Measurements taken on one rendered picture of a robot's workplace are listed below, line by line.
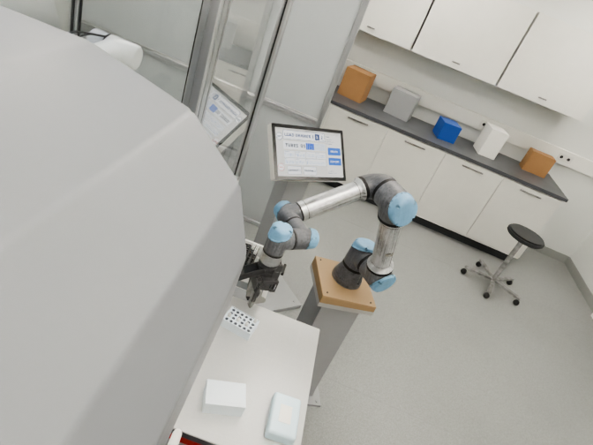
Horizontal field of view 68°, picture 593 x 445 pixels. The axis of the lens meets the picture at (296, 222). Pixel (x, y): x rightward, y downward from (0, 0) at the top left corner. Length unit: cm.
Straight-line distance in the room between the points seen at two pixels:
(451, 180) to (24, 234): 449
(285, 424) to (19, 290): 118
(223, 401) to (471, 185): 379
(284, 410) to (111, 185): 113
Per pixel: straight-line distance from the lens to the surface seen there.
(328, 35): 317
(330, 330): 223
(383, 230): 174
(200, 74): 110
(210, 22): 107
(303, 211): 161
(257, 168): 352
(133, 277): 50
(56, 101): 62
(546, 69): 497
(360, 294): 210
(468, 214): 492
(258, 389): 160
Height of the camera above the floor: 201
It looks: 30 degrees down
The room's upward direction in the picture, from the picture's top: 22 degrees clockwise
